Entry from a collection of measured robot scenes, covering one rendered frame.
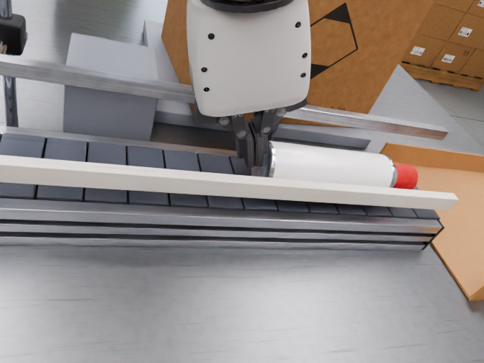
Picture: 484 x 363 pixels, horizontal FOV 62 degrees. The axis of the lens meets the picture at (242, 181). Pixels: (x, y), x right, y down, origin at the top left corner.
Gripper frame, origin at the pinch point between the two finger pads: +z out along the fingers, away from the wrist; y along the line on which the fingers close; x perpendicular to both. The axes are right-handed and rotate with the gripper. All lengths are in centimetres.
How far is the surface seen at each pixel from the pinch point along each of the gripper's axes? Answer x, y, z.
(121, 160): -1.5, 13.1, 0.5
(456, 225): 0.9, -30.4, 21.2
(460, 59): -255, -253, 162
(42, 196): 4.0, 19.3, -1.7
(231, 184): 4.3, 3.0, 0.8
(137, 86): -3.1, 9.9, -6.7
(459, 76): -256, -261, 182
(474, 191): -7.1, -40.3, 24.9
